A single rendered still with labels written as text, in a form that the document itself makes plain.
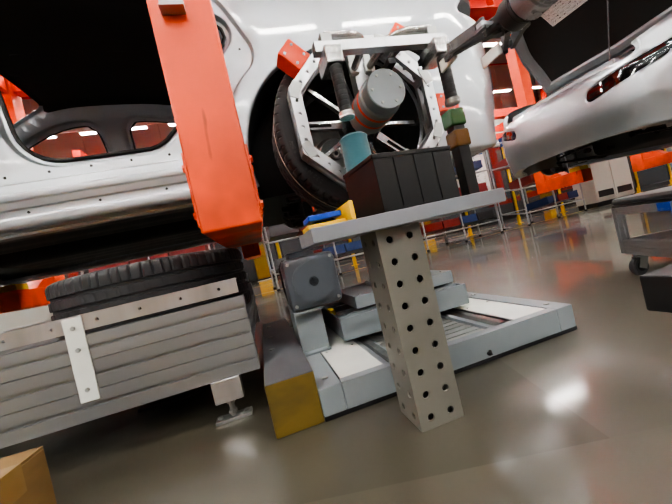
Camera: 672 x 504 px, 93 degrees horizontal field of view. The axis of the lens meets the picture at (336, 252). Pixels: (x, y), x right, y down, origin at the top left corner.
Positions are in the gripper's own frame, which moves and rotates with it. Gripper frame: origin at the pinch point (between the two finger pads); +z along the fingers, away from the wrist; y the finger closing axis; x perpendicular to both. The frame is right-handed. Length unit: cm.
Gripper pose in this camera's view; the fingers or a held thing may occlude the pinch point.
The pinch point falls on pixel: (464, 63)
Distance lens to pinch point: 108.1
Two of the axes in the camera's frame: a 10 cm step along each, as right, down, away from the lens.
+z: -2.3, 0.6, 9.7
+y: 9.5, -2.2, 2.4
